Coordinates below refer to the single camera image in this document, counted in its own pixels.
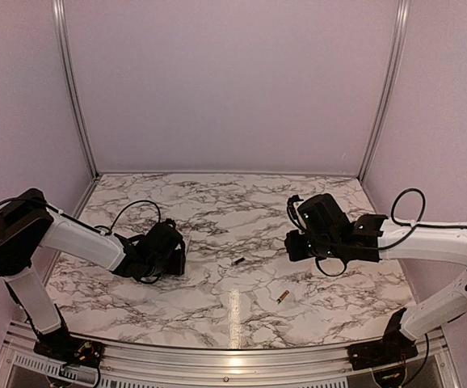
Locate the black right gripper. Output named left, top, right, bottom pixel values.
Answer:
left=284, top=229, right=342, bottom=262

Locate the white remote control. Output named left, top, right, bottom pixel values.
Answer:
left=183, top=234, right=191, bottom=255

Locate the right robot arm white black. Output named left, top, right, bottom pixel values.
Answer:
left=284, top=194, right=467, bottom=362

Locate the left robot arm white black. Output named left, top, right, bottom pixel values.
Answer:
left=0, top=188, right=187, bottom=360

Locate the gold green AAA battery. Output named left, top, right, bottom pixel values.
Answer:
left=276, top=290, right=289, bottom=304

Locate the black gold AAA battery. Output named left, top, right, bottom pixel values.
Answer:
left=233, top=257, right=246, bottom=265

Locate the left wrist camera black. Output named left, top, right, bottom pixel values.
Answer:
left=164, top=218, right=176, bottom=228

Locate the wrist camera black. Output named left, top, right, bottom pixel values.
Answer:
left=286, top=194, right=303, bottom=221
left=164, top=218, right=176, bottom=228

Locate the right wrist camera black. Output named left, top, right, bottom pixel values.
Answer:
left=286, top=194, right=303, bottom=221

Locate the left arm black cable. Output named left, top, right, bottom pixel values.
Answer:
left=110, top=200, right=162, bottom=235

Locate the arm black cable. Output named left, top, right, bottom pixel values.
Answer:
left=110, top=200, right=162, bottom=235
left=391, top=188, right=467, bottom=235

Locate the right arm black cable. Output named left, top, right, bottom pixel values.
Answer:
left=391, top=188, right=467, bottom=235

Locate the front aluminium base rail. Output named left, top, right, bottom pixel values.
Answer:
left=0, top=318, right=465, bottom=388

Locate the right aluminium frame post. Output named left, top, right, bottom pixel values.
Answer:
left=357, top=0, right=410, bottom=184

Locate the aluminium frame post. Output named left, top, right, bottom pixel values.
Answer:
left=357, top=0, right=410, bottom=184
left=52, top=0, right=99, bottom=180

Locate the left aluminium frame post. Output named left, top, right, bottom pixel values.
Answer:
left=52, top=0, right=99, bottom=180

